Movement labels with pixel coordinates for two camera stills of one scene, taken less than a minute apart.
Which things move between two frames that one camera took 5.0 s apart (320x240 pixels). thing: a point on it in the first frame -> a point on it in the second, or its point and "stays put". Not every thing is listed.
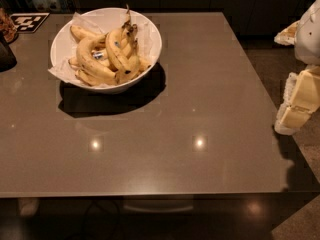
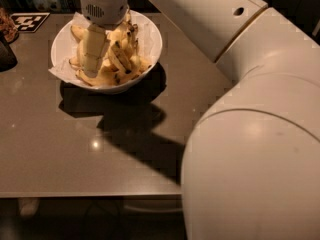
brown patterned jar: (7, 27) stays put
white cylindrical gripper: (309, 34) -> (106, 10)
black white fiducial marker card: (27, 22) stays put
